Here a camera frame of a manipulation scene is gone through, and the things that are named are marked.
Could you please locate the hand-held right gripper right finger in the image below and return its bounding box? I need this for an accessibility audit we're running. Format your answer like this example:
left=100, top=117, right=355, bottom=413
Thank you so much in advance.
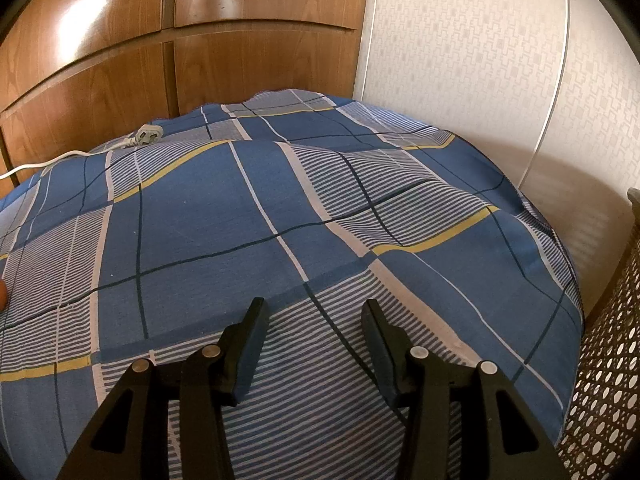
left=361, top=299, right=571, bottom=480

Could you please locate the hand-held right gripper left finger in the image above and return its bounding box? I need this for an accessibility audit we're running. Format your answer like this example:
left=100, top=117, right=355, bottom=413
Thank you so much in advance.
left=56, top=297, right=266, bottom=480

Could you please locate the blue plaid bed sheet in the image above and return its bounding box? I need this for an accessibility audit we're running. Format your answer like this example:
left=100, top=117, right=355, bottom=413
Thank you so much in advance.
left=0, top=89, right=585, bottom=480

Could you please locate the white extension cord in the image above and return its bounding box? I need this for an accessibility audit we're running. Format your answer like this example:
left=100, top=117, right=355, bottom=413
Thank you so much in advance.
left=0, top=125, right=165, bottom=180

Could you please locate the wicker basket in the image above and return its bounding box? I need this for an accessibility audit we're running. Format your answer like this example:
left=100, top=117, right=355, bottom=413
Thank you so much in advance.
left=557, top=187, right=640, bottom=480

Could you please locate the wooden wardrobe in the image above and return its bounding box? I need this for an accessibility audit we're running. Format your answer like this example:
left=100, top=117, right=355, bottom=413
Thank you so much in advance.
left=0, top=0, right=372, bottom=190

